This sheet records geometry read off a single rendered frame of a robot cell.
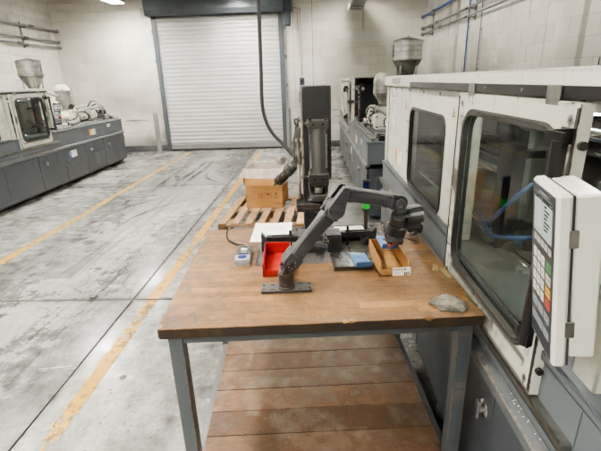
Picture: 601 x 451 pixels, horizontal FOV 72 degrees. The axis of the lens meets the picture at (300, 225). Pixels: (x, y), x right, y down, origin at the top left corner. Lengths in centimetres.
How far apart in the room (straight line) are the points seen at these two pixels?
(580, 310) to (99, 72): 1193
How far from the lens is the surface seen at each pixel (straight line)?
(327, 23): 1113
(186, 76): 1145
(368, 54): 1114
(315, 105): 191
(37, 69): 933
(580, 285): 100
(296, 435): 202
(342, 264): 180
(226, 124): 1128
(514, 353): 145
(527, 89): 136
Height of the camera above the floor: 168
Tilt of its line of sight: 19 degrees down
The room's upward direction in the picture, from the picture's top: 2 degrees counter-clockwise
